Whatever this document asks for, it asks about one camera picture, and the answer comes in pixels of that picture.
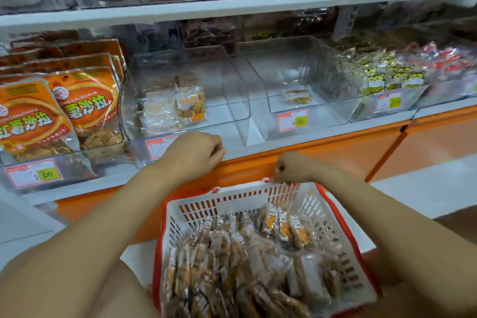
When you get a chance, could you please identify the white yellow price tag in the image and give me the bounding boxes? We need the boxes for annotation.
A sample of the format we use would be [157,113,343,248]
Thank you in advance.
[372,89,405,114]
[143,133,181,163]
[275,107,311,135]
[3,158,66,190]

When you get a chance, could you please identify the pile of small brown snacks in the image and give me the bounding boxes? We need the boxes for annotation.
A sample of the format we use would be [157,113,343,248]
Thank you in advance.
[162,202,345,318]

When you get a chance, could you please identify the small yellow wrapped snack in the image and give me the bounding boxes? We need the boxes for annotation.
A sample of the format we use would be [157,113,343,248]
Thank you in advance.
[280,86,316,106]

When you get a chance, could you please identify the white snack shelf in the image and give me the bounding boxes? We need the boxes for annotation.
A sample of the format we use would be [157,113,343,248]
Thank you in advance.
[0,0,477,207]

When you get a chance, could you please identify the orange shelf base panel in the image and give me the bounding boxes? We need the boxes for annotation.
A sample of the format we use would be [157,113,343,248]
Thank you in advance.
[56,104,477,244]

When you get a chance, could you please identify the yellow hamster snack packets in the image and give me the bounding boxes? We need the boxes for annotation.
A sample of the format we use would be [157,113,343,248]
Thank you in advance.
[330,40,427,96]

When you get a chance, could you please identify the stack of orange packets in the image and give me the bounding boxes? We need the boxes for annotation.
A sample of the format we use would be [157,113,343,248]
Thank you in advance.
[0,29,129,167]

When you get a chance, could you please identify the white red-rimmed shopping basket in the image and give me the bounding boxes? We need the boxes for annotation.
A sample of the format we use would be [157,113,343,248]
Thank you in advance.
[152,179,383,318]

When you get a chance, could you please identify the person's right leg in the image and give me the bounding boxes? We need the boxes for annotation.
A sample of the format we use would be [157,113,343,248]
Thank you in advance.
[350,204,477,318]

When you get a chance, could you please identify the person's left hand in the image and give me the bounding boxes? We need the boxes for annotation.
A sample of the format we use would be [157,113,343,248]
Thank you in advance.
[158,131,228,186]

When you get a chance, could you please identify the person's right hand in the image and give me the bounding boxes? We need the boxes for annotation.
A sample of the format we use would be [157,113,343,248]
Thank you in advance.
[273,151,338,186]

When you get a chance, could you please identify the person's left forearm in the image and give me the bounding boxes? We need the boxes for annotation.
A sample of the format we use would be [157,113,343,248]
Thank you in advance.
[0,161,187,318]

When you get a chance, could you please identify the person's right forearm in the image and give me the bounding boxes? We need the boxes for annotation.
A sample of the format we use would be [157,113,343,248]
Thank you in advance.
[322,168,477,318]

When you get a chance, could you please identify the row of clear snacks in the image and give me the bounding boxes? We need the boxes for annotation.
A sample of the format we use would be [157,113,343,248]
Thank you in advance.
[139,70,210,138]

